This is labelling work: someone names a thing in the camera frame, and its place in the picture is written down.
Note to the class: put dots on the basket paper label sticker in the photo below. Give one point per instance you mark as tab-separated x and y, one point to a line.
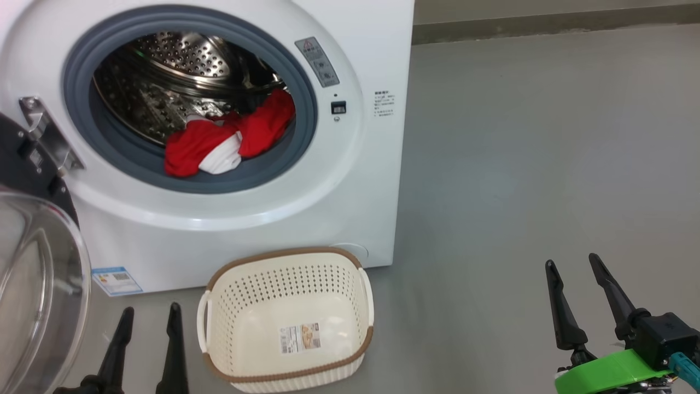
299	338

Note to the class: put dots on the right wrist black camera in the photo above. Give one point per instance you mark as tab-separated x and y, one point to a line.
667	334

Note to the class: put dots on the cream perforated laundry basket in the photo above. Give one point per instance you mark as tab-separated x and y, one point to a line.
257	306

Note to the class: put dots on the blue energy label sticker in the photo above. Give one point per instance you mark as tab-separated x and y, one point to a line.
116	281

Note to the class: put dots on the red and white garment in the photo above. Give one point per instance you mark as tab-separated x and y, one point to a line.
188	148

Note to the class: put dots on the black rimmed glass washer door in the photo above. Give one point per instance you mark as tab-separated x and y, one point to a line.
33	273

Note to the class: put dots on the stainless steel washer drum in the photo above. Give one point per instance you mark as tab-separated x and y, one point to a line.
180	60

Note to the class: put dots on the right gripper green banded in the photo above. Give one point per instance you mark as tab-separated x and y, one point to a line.
607	375

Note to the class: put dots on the metal door hinge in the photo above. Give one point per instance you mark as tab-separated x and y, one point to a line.
46	131

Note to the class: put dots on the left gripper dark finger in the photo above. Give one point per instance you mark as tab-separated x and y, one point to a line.
112	355
175	355

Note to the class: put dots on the white washing machine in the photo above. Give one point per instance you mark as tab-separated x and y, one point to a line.
339	180

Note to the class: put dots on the grey rubber door gasket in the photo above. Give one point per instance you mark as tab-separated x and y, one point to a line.
76	98

